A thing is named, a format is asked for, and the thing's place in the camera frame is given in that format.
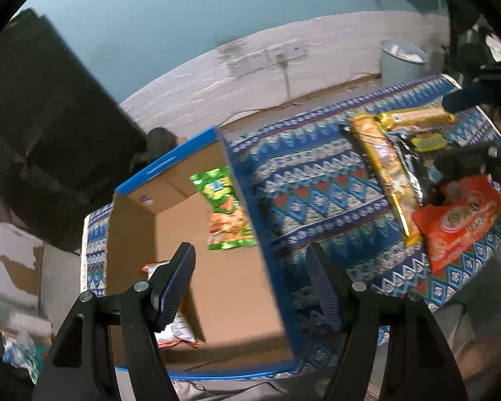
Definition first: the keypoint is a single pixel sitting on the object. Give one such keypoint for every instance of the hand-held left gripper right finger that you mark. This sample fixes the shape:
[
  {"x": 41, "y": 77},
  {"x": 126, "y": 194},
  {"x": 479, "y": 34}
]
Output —
[{"x": 325, "y": 296}]

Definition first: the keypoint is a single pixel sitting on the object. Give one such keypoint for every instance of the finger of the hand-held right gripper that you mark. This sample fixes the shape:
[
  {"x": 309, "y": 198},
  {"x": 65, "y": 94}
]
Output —
[
  {"x": 463, "y": 96},
  {"x": 467, "y": 161}
]

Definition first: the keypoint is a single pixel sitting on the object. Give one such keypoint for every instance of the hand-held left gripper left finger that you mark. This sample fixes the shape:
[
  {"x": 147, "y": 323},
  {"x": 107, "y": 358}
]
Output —
[{"x": 171, "y": 296}]

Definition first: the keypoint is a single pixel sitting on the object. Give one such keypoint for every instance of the white orange snack packet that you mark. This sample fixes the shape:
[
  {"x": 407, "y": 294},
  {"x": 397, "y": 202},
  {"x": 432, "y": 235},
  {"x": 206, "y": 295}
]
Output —
[{"x": 179, "y": 330}]

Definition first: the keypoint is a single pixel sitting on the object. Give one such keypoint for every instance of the black snack packet yellow label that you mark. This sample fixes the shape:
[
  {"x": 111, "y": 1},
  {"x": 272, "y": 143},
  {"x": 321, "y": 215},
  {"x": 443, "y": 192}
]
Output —
[
  {"x": 430, "y": 142},
  {"x": 409, "y": 167}
]

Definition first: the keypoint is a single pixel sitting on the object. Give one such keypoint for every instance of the cardboard box with blue rim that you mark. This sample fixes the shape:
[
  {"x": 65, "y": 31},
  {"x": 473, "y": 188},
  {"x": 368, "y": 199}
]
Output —
[{"x": 234, "y": 292}]

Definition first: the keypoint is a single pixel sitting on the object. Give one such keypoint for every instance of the gold long snack packet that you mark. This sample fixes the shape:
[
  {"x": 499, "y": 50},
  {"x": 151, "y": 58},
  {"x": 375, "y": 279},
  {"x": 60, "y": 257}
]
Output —
[{"x": 417, "y": 117}]

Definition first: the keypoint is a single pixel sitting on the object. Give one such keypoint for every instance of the orange cookie packet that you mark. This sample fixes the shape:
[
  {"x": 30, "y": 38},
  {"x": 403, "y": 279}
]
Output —
[{"x": 455, "y": 225}]

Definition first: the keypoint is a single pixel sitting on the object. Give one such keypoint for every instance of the grey trash bin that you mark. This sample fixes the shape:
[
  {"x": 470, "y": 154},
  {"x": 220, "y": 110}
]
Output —
[{"x": 401, "y": 71}]

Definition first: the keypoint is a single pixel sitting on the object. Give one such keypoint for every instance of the orange yellow long snack packet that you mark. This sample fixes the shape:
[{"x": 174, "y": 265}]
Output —
[{"x": 390, "y": 175}]

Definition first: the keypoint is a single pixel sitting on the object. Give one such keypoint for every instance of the green snack packet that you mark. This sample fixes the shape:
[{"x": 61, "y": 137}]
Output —
[{"x": 223, "y": 209}]

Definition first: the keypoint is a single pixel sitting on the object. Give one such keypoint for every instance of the blue patterned tablecloth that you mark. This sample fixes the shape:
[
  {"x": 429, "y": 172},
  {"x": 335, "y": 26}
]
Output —
[{"x": 317, "y": 183}]

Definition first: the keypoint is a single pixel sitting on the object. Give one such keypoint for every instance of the dark caster wheel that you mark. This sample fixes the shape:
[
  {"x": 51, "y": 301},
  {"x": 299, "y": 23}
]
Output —
[{"x": 158, "y": 142}]

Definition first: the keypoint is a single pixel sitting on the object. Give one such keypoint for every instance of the crumpled plastic bags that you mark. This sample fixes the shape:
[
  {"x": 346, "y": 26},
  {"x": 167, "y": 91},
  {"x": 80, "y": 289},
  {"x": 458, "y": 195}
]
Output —
[{"x": 21, "y": 351}]

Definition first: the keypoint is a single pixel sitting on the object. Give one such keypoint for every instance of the large black furniture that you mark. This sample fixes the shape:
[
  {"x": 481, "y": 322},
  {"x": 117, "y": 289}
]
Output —
[{"x": 46, "y": 112}]

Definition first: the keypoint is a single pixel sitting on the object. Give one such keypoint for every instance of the white wall socket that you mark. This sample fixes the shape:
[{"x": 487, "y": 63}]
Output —
[
  {"x": 277, "y": 52},
  {"x": 299, "y": 49},
  {"x": 239, "y": 67},
  {"x": 259, "y": 62}
]

